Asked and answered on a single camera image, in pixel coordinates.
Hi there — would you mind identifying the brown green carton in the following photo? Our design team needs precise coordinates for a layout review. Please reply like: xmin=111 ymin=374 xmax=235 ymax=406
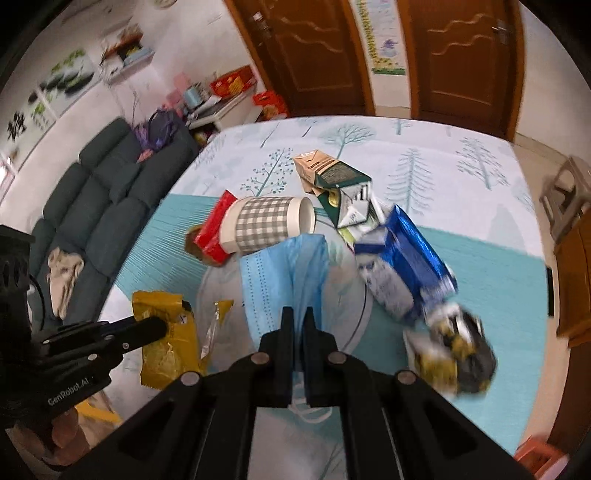
xmin=293 ymin=150 xmax=372 ymax=197

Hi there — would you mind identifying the white side table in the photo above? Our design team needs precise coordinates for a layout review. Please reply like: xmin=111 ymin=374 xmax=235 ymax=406
xmin=185 ymin=99 xmax=259 ymax=132

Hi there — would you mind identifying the person's left hand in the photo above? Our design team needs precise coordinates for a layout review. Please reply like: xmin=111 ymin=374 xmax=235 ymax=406
xmin=7 ymin=406 xmax=92 ymax=476

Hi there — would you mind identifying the large red gift box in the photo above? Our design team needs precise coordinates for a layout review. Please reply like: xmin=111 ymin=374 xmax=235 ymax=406
xmin=210 ymin=66 xmax=258 ymax=100

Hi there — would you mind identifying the ink brush wall poster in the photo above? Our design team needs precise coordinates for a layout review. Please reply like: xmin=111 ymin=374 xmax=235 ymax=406
xmin=0 ymin=99 xmax=52 ymax=162

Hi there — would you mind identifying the wooden cabinet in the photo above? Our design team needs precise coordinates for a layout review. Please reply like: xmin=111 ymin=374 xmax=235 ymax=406
xmin=551 ymin=217 xmax=591 ymax=349

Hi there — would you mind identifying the white wall shelf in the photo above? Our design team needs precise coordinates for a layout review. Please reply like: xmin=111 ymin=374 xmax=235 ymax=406
xmin=99 ymin=28 xmax=155 ymax=84

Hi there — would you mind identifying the pink box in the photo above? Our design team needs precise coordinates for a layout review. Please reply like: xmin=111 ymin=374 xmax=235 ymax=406
xmin=168 ymin=73 xmax=192 ymax=104

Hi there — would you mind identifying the grey plastic stool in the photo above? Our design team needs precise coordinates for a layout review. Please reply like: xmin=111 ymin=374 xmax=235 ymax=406
xmin=539 ymin=156 xmax=591 ymax=243

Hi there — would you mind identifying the pink plastic stool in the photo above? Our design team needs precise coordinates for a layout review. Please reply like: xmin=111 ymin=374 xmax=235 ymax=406
xmin=513 ymin=436 xmax=571 ymax=478

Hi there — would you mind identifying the landscape wall poster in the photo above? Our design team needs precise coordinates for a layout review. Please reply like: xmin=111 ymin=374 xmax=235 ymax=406
xmin=37 ymin=46 xmax=100 ymax=118

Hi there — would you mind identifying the blue face mask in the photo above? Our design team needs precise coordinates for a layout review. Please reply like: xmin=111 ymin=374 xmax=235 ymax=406
xmin=239 ymin=233 xmax=342 ymax=423

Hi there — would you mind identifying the checkered paper cup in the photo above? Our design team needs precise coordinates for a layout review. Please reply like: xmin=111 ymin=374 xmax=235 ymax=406
xmin=217 ymin=195 xmax=317 ymax=254

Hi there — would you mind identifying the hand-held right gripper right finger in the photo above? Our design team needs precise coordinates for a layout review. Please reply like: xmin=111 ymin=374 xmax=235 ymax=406
xmin=300 ymin=307 xmax=536 ymax=480

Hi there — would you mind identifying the table with tree-pattern cloth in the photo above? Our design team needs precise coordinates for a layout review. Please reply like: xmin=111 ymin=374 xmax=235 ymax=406
xmin=76 ymin=115 xmax=550 ymax=480

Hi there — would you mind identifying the dark green sofa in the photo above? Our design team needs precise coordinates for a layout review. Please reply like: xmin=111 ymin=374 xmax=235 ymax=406
xmin=28 ymin=117 xmax=201 ymax=324

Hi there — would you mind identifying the blue foil packet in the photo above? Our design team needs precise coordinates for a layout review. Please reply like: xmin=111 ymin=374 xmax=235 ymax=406
xmin=353 ymin=205 xmax=460 ymax=321

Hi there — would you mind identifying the green white carton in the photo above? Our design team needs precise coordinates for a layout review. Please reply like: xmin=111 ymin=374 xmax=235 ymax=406
xmin=316 ymin=182 xmax=393 ymax=243

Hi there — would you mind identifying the brown wooden door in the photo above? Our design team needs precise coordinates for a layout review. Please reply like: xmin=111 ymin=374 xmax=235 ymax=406
xmin=224 ymin=0 xmax=377 ymax=118
xmin=406 ymin=0 xmax=527 ymax=141

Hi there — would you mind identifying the gold black crumpled wrapper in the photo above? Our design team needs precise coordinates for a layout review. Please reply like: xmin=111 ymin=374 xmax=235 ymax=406
xmin=404 ymin=302 xmax=498 ymax=400

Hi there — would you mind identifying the red carton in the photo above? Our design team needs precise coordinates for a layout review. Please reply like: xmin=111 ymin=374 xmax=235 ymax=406
xmin=185 ymin=191 xmax=238 ymax=268

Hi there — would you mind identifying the purple bag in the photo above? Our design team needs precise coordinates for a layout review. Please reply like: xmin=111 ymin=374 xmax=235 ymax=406
xmin=131 ymin=108 xmax=181 ymax=162

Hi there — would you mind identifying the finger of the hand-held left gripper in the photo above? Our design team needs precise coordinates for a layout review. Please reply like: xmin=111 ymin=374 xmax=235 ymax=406
xmin=32 ymin=316 xmax=168 ymax=346
xmin=44 ymin=330 xmax=168 ymax=376

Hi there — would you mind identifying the giraffe height chart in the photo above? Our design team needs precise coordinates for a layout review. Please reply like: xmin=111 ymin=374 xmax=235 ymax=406
xmin=353 ymin=0 xmax=407 ymax=77

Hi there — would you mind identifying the beige cloth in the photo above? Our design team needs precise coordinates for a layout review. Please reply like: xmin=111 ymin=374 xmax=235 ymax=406
xmin=46 ymin=247 xmax=86 ymax=308

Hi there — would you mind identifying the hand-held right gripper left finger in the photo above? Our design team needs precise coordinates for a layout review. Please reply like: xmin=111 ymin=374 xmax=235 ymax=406
xmin=60 ymin=307 xmax=296 ymax=480

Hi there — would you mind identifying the yellow snack packet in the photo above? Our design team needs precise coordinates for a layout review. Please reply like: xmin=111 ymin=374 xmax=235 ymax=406
xmin=131 ymin=291 xmax=236 ymax=391

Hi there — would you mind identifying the small red box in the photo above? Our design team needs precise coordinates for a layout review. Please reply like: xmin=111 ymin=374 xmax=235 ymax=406
xmin=252 ymin=91 xmax=291 ymax=121

